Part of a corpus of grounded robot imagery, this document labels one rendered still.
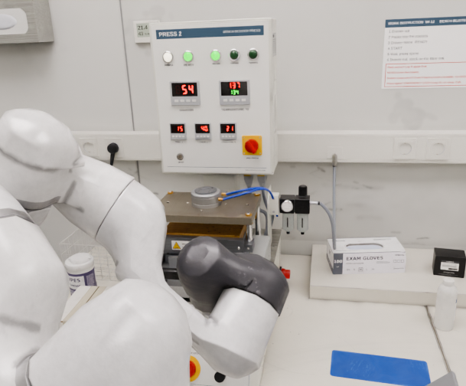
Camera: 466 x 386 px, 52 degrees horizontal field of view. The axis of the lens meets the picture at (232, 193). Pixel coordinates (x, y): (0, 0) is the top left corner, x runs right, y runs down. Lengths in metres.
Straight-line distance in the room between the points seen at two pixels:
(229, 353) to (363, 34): 1.17
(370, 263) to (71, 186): 1.08
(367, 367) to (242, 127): 0.69
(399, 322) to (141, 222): 0.93
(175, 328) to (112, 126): 1.43
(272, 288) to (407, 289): 0.84
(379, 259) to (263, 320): 0.89
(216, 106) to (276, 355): 0.68
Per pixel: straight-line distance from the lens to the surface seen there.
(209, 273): 0.72
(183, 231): 1.23
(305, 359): 1.29
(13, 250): 0.53
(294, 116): 1.65
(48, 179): 0.66
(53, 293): 0.54
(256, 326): 0.72
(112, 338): 0.43
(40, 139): 0.64
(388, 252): 1.58
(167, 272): 1.16
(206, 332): 0.71
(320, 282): 1.52
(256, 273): 0.74
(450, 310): 1.43
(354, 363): 1.29
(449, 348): 1.40
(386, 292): 1.52
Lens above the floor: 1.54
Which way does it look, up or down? 19 degrees down
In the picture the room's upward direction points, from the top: 2 degrees counter-clockwise
